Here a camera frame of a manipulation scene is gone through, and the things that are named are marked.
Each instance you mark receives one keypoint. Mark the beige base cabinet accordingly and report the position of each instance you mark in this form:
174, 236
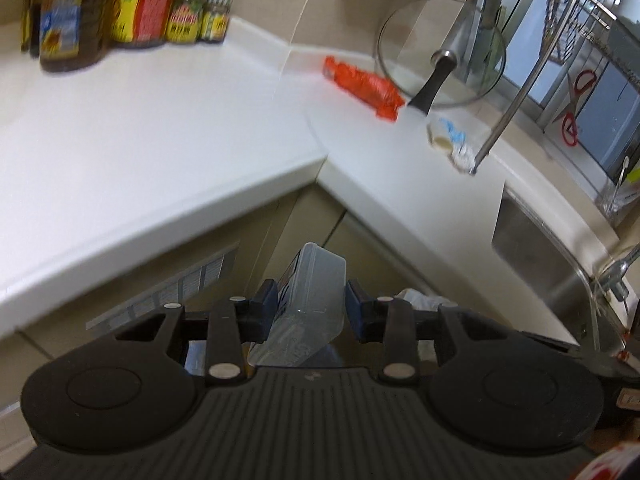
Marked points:
380, 250

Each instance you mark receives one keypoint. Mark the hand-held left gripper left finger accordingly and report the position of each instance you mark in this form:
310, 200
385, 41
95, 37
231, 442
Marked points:
264, 310

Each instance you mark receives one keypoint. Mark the steel dish rack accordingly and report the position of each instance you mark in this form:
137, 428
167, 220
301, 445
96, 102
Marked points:
520, 90

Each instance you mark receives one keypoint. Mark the blue and white rubbish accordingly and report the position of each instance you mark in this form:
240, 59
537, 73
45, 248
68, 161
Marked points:
439, 142

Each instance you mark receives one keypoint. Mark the window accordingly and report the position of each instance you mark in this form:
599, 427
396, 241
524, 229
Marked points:
615, 90

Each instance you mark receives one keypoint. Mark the glass pot lid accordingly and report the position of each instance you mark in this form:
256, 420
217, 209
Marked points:
400, 45

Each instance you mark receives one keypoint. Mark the grey cabinet vent grille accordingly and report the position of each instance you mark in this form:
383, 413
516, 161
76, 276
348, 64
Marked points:
165, 287

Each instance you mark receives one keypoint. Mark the steel sink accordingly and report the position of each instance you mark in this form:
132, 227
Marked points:
545, 255

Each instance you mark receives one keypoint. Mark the blue label oil bottle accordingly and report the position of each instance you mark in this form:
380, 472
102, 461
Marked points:
65, 25

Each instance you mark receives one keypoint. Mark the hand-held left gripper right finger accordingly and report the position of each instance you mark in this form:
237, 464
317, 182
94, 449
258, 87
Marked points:
357, 310

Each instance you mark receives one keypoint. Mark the clear glass cup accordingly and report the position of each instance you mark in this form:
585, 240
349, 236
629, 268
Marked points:
612, 200

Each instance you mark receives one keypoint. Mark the orange plastic bag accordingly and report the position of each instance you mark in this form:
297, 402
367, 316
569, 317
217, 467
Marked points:
360, 82

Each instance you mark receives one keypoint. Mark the clear plastic box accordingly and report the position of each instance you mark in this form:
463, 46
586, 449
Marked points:
310, 300

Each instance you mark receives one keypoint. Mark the red white printed clothing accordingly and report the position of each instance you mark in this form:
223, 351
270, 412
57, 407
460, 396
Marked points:
610, 465

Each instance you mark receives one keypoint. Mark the small dark sauce bottle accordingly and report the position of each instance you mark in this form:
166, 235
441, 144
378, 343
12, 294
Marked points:
31, 20

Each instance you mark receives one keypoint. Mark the checked lid sauce jar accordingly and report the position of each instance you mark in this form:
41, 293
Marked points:
215, 22

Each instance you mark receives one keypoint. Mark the red label pickle jar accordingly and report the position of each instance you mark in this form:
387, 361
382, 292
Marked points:
185, 20

